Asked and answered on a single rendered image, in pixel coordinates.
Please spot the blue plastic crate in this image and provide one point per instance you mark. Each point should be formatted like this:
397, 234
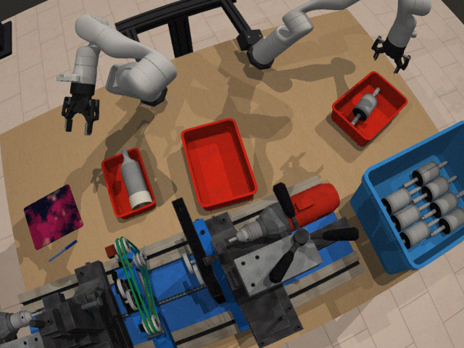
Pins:
387, 177

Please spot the red tray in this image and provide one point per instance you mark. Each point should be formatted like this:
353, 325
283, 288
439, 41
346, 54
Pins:
389, 100
220, 164
116, 187

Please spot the blue machine bed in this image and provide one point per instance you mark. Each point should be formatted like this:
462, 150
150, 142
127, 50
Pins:
169, 275

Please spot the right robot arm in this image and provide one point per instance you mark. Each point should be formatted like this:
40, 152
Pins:
146, 80

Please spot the pink galaxy-print mouse mat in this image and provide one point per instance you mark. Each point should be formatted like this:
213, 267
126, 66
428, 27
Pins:
52, 217

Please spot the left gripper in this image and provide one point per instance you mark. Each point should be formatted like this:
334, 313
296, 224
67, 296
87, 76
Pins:
392, 51

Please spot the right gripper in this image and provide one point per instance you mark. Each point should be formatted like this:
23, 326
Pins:
80, 104

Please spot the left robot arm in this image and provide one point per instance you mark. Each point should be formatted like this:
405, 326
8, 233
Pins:
299, 24

